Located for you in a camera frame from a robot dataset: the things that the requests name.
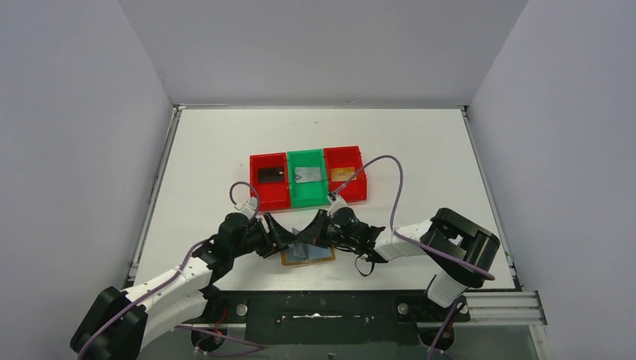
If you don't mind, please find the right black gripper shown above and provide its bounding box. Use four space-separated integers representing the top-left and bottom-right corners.
297 208 359 248

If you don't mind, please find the yellow leather card holder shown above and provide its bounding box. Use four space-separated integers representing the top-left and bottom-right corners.
280 241 336 266

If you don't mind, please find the green plastic bin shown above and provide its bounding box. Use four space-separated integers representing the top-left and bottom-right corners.
286 148 329 208

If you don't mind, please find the red bin with gold card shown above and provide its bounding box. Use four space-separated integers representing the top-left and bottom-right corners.
323 145 368 203

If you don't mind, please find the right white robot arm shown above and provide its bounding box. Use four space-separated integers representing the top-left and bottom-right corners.
295 207 501 320

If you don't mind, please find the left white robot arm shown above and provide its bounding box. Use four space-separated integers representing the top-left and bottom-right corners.
70 212 297 359

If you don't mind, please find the silver card in bin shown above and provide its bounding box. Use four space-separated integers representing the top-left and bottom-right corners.
294 166 323 184

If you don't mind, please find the gold card in bin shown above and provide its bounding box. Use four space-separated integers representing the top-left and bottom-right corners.
330 166 356 182

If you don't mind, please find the black card in bin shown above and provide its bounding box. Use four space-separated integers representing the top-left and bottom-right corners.
256 166 287 184

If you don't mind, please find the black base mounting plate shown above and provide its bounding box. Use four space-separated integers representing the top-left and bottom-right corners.
191 289 451 345

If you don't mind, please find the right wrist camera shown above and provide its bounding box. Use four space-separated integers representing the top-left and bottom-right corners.
327 193 348 216

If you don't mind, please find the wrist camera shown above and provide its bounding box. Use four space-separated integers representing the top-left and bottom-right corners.
234 196 260 218
327 193 348 216

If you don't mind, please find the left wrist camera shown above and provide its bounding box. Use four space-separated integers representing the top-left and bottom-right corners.
234 196 260 218

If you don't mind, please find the aluminium frame rail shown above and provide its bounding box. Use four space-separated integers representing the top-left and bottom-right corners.
147 290 547 329

